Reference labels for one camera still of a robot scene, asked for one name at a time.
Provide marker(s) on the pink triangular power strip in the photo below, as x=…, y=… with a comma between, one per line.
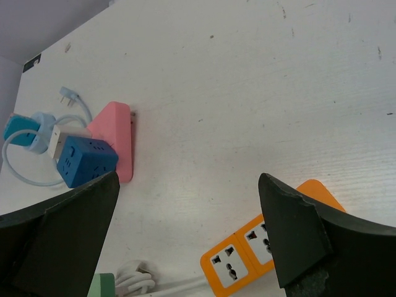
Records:
x=116, y=125

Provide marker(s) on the round light blue power strip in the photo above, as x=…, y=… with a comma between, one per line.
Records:
x=41, y=141

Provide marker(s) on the left blue corner label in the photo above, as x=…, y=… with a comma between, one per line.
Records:
x=31, y=63

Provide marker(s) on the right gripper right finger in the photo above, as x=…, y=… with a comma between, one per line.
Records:
x=321, y=251

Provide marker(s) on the green charger plug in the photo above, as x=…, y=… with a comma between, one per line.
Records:
x=102, y=285

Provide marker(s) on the white charger plug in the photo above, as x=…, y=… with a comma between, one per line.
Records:
x=59, y=135

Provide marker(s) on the orange power strip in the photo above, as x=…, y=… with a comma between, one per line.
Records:
x=238, y=260

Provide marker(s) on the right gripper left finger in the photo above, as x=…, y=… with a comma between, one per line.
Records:
x=52, y=248

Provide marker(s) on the dark blue cube socket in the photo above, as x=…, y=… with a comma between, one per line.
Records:
x=84, y=159

